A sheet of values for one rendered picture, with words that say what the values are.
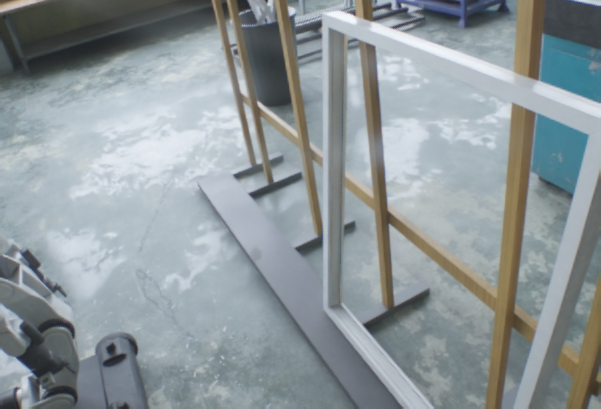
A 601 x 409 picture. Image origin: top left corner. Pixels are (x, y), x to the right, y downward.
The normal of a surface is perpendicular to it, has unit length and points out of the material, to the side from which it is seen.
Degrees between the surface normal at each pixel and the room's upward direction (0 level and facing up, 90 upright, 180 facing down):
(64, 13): 90
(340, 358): 0
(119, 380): 0
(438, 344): 0
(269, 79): 94
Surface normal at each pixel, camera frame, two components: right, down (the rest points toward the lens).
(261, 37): -0.07, 0.60
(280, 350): -0.15, -0.84
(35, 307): 0.43, 0.43
